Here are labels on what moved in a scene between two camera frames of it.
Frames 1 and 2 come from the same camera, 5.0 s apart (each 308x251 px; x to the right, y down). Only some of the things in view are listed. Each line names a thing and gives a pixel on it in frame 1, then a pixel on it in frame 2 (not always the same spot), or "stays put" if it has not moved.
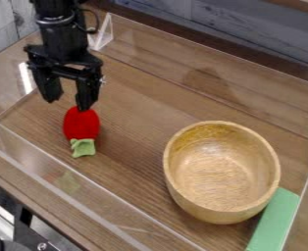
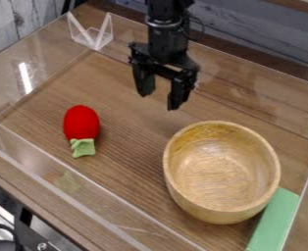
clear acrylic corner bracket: (99, 38) stays put
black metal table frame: (28, 239) stays put
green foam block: (274, 223) stays put
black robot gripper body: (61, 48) to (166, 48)
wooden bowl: (221, 168) stays put
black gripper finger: (88, 88) to (181, 88)
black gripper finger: (48, 83) to (144, 73)
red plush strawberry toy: (81, 127) stays put
